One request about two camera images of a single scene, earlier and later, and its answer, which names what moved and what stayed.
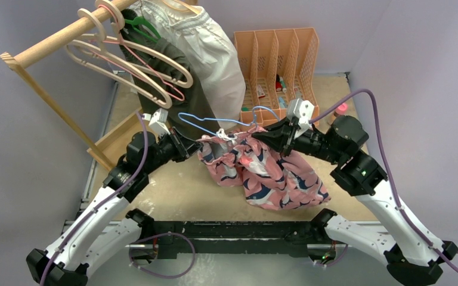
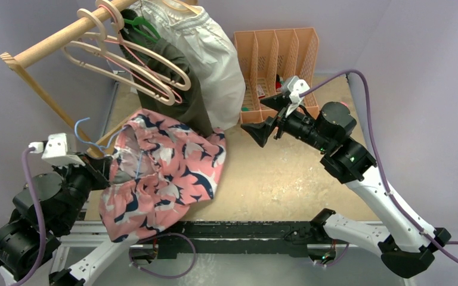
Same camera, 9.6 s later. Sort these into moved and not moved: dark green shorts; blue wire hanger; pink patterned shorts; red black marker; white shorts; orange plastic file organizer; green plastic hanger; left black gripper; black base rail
Moved: blue wire hanger; left black gripper; pink patterned shorts
Not moved: red black marker; green plastic hanger; white shorts; dark green shorts; orange plastic file organizer; black base rail
